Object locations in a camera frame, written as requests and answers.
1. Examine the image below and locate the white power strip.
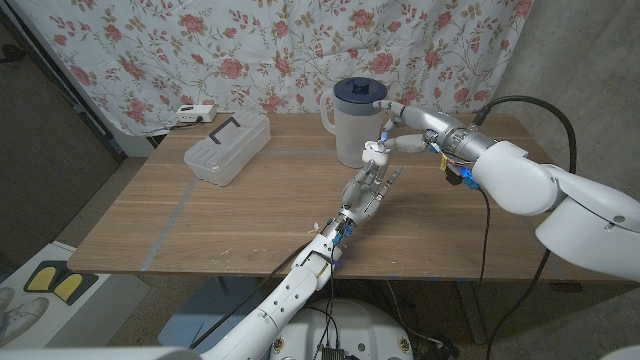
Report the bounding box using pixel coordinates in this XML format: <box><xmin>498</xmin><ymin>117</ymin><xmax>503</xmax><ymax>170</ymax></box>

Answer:
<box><xmin>175</xmin><ymin>103</ymin><xmax>218</xmax><ymax>124</ymax></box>

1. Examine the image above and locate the thin black left arm wire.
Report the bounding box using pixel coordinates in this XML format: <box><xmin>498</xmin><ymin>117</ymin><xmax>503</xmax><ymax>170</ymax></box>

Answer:
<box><xmin>312</xmin><ymin>244</ymin><xmax>337</xmax><ymax>360</ymax></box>

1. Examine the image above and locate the grey tape strip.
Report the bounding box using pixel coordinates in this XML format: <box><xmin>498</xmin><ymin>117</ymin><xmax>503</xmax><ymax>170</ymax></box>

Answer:
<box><xmin>519</xmin><ymin>214</ymin><xmax>566</xmax><ymax>281</ymax></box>
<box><xmin>141</xmin><ymin>177</ymin><xmax>200</xmax><ymax>272</ymax></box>
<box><xmin>272</xmin><ymin>148</ymin><xmax>339</xmax><ymax>157</ymax></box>

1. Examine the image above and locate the white floor board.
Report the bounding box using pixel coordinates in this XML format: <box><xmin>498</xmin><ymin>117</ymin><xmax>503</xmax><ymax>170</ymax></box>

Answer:
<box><xmin>0</xmin><ymin>241</ymin><xmax>151</xmax><ymax>349</ymax></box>

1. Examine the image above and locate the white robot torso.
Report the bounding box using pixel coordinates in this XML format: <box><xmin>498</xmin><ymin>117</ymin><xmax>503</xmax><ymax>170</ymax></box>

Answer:
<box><xmin>269</xmin><ymin>298</ymin><xmax>415</xmax><ymax>360</ymax></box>

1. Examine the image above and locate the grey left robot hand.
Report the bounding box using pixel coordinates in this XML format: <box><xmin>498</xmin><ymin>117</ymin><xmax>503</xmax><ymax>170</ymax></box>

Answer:
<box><xmin>327</xmin><ymin>159</ymin><xmax>404</xmax><ymax>236</ymax></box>

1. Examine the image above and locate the thin black arm wire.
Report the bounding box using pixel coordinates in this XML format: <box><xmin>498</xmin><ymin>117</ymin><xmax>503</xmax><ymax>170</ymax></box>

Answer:
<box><xmin>312</xmin><ymin>244</ymin><xmax>337</xmax><ymax>360</ymax></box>
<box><xmin>477</xmin><ymin>189</ymin><xmax>492</xmax><ymax>294</ymax></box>

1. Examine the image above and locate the thin black right arm wire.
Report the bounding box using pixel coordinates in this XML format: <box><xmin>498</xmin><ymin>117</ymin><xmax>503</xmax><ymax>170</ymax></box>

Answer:
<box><xmin>477</xmin><ymin>189</ymin><xmax>492</xmax><ymax>294</ymax></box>

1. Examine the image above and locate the translucent pitcher with blue lid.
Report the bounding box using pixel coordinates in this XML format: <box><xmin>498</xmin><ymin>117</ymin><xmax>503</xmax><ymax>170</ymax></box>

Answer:
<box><xmin>319</xmin><ymin>76</ymin><xmax>390</xmax><ymax>170</ymax></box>

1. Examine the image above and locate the grey table leg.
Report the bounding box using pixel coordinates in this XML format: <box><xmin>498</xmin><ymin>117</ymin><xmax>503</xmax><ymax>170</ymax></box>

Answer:
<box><xmin>457</xmin><ymin>280</ymin><xmax>487</xmax><ymax>345</ymax></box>

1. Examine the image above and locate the white AirPods case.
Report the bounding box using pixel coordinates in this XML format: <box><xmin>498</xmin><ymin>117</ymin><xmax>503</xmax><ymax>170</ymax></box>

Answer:
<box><xmin>362</xmin><ymin>140</ymin><xmax>391</xmax><ymax>166</ymax></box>

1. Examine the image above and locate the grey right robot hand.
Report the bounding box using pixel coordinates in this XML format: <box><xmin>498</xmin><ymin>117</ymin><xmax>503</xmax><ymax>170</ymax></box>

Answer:
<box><xmin>372</xmin><ymin>99</ymin><xmax>499</xmax><ymax>164</ymax></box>

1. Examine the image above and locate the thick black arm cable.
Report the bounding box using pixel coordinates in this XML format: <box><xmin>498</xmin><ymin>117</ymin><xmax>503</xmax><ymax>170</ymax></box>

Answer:
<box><xmin>472</xmin><ymin>94</ymin><xmax>579</xmax><ymax>360</ymax></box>
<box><xmin>189</xmin><ymin>239</ymin><xmax>314</xmax><ymax>351</ymax></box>

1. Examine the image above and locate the black yellow foot pedal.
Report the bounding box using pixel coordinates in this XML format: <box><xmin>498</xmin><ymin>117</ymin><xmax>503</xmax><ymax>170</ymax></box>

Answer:
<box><xmin>23</xmin><ymin>259</ymin><xmax>100</xmax><ymax>306</ymax></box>

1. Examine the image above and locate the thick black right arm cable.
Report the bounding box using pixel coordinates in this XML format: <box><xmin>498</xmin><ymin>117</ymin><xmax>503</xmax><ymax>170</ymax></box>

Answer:
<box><xmin>472</xmin><ymin>94</ymin><xmax>579</xmax><ymax>360</ymax></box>

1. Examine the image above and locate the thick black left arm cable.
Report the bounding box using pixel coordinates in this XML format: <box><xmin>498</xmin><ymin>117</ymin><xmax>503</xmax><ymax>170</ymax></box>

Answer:
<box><xmin>189</xmin><ymin>239</ymin><xmax>314</xmax><ymax>351</ymax></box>

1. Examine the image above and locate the clear plastic clamshell container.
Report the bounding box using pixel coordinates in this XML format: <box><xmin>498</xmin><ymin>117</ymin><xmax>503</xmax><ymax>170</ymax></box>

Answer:
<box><xmin>183</xmin><ymin>110</ymin><xmax>272</xmax><ymax>187</ymax></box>

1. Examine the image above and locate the floral print backdrop cloth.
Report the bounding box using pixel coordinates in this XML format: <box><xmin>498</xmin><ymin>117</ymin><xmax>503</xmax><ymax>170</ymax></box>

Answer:
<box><xmin>9</xmin><ymin>0</ymin><xmax>535</xmax><ymax>137</ymax></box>

